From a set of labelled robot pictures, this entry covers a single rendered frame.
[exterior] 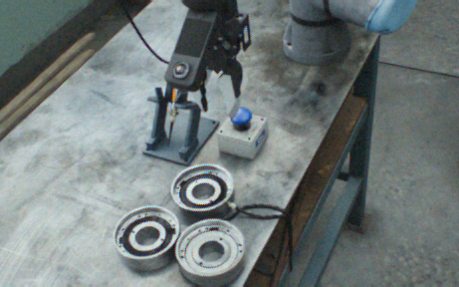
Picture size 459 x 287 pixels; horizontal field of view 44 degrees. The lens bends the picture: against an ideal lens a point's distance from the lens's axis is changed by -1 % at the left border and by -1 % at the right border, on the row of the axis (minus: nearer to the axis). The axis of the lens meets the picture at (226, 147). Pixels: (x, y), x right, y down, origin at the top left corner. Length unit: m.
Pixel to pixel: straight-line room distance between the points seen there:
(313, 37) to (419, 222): 0.95
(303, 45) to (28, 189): 0.63
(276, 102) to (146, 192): 0.33
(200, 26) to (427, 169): 1.52
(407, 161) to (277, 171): 1.22
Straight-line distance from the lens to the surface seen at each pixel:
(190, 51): 0.77
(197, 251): 0.88
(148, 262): 0.89
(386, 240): 1.95
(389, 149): 2.23
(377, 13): 1.10
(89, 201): 1.04
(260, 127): 1.04
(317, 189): 1.33
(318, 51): 1.24
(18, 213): 1.08
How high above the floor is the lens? 1.53
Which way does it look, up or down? 43 degrees down
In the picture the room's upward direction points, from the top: 8 degrees counter-clockwise
